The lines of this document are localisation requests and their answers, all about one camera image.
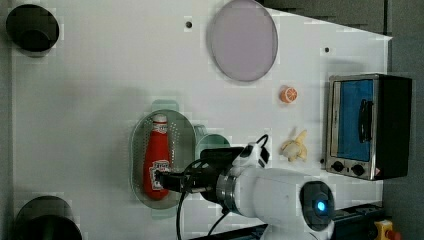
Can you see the peeled banana toy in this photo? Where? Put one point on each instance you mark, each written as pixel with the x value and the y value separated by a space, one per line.
pixel 295 149

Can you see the blue metal rail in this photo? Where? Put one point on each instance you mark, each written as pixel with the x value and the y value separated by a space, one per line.
pixel 353 223

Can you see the grey round plate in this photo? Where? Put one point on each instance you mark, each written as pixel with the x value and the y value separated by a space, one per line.
pixel 243 40

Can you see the red ketchup bottle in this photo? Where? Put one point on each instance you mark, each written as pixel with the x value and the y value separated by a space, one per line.
pixel 157 158

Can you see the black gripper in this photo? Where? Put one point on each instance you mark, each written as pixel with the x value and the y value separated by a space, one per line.
pixel 200 176

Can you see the black cylinder post far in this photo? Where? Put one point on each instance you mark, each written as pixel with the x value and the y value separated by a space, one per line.
pixel 32 28

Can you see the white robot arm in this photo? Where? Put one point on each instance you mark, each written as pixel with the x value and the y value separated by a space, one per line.
pixel 293 205

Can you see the orange slice toy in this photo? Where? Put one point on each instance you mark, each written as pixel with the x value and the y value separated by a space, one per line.
pixel 288 95

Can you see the black cylinder post near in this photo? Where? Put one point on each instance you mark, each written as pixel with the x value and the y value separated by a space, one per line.
pixel 46 218

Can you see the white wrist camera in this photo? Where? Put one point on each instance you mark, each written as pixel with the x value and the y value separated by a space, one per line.
pixel 253 154

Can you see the black cylinder post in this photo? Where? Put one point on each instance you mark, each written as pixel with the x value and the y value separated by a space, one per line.
pixel 32 28
pixel 46 218

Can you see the yellow red emergency button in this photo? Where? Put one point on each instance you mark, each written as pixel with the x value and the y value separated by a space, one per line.
pixel 385 231

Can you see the black toaster oven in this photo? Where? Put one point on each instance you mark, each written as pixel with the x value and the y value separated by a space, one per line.
pixel 368 126

